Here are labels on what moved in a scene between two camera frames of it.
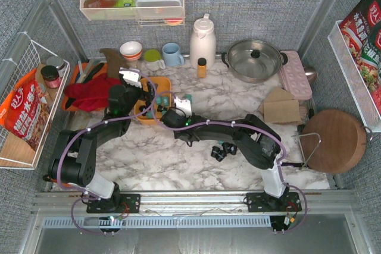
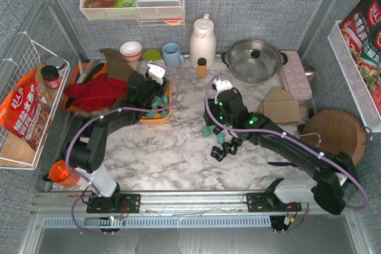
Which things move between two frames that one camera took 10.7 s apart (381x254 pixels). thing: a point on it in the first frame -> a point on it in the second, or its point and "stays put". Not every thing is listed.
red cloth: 91,96 stays put
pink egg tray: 294,77 stays put
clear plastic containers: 158,0 stays put
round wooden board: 332,141 stays put
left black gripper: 149,93 -> 158,91
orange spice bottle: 202,68 stays put
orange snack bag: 28,114 stays put
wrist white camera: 183,107 -> 221,85
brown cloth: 114,62 stays put
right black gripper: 164,110 -> 212,112
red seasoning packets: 361,31 stays put
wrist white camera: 131,76 -> 156,71
